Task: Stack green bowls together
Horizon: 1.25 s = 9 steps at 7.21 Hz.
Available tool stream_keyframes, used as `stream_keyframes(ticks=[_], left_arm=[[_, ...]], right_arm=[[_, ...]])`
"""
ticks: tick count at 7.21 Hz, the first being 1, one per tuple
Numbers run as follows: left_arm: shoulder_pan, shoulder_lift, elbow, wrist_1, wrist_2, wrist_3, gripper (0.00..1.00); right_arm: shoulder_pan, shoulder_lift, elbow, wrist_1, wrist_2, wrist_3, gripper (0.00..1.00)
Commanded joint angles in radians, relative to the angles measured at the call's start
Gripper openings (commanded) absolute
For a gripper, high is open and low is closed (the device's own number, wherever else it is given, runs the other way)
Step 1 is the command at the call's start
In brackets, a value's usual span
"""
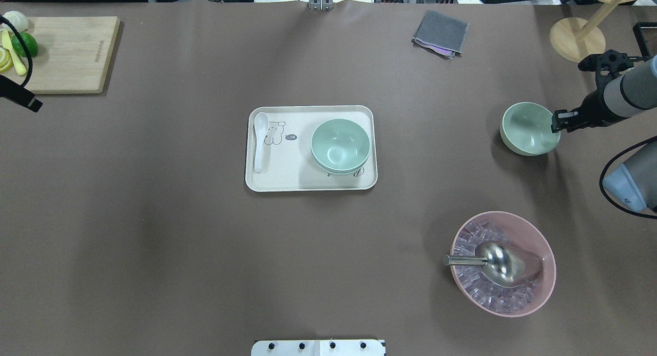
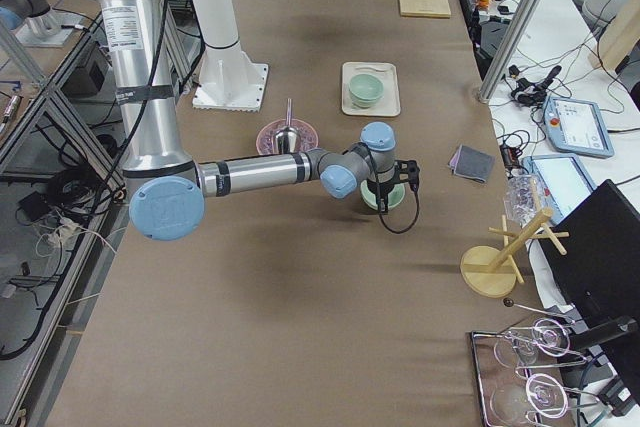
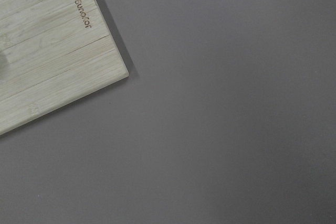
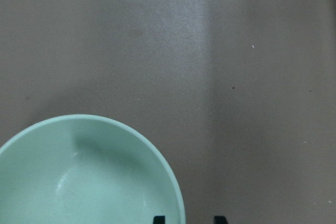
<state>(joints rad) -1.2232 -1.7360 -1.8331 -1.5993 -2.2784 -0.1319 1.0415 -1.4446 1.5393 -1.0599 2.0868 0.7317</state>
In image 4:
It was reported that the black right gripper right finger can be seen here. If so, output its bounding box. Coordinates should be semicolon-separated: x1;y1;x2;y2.
214;216;227;224

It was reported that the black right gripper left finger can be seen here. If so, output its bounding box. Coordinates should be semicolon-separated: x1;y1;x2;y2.
153;216;165;224

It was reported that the green bowl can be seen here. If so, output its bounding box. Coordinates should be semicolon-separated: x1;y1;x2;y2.
1;114;186;223

